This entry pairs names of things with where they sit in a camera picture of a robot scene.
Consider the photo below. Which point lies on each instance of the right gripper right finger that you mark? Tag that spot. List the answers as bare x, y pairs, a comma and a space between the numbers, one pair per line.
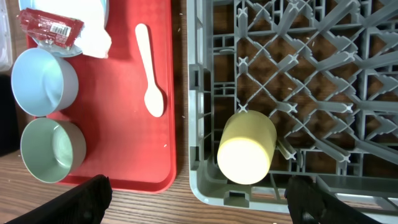
307, 203

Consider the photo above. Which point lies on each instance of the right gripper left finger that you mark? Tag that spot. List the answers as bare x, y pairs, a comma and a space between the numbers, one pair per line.
85, 203

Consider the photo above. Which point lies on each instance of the mint green bowl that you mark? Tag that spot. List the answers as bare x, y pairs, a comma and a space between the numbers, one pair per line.
52, 149

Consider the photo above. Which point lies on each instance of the yellow plastic cup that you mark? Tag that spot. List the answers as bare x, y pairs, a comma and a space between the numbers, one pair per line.
247, 147

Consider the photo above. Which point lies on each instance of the light blue bowl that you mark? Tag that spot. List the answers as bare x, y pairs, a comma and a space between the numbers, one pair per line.
43, 83

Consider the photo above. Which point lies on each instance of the red snack wrapper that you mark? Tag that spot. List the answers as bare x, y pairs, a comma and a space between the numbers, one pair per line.
50, 28

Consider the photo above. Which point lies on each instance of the grey dishwasher rack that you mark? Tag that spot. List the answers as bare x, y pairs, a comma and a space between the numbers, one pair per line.
324, 72

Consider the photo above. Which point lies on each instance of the red serving tray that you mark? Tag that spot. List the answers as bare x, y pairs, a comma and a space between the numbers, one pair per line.
134, 149

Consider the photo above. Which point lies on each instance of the black plastic tray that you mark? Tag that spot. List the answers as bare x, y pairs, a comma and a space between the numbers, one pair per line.
9, 126

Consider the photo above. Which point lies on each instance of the white plastic spoon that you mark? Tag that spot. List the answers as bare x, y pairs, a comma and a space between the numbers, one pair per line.
153, 98

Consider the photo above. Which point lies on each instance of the light blue plate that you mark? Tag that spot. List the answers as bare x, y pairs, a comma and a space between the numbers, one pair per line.
67, 28

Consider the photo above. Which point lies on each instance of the white paper napkin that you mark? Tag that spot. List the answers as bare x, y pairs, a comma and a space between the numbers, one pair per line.
93, 40

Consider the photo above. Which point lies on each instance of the clear plastic bin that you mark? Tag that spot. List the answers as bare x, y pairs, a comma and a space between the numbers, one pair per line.
6, 52

